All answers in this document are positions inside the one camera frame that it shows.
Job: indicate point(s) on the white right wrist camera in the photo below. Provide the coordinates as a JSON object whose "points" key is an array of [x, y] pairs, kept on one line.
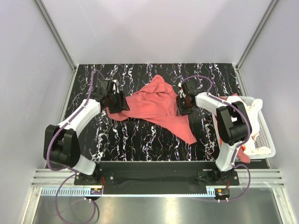
{"points": [[181, 92]]}

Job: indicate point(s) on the white t shirt in basket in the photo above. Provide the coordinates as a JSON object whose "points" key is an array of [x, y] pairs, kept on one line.
{"points": [[252, 112]]}

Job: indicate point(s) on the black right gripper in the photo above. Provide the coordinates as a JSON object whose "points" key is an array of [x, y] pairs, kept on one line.
{"points": [[179, 109]]}

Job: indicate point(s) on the right aluminium frame post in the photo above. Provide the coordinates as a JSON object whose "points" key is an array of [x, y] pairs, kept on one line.
{"points": [[267, 14]]}

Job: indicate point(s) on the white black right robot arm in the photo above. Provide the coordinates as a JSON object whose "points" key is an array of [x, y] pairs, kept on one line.
{"points": [[232, 124]]}

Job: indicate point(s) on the dusty pink t shirt in basket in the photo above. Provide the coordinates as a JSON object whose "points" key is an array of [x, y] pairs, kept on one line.
{"points": [[242, 156]]}

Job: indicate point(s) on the black marble pattern mat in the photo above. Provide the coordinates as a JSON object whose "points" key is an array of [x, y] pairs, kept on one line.
{"points": [[105, 139]]}

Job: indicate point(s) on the white plastic laundry basket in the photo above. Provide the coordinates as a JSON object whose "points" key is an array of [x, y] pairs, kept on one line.
{"points": [[264, 138]]}

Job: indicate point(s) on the salmon pink t shirt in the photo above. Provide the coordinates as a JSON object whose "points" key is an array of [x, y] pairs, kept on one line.
{"points": [[156, 103]]}

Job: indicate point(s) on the left aluminium frame post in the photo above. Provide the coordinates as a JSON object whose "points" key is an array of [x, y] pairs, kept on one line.
{"points": [[51, 26]]}

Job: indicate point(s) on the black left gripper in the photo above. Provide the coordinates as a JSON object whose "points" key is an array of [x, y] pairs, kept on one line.
{"points": [[122, 105]]}

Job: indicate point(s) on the slotted grey cable duct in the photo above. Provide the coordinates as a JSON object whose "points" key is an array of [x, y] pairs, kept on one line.
{"points": [[67, 191]]}

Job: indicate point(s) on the aluminium frame post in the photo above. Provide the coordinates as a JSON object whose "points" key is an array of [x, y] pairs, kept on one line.
{"points": [[51, 26], [267, 14]]}

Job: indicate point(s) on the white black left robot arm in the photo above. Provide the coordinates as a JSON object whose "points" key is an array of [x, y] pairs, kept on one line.
{"points": [[61, 145]]}

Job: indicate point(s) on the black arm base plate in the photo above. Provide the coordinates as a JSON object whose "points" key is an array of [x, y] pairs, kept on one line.
{"points": [[157, 178]]}

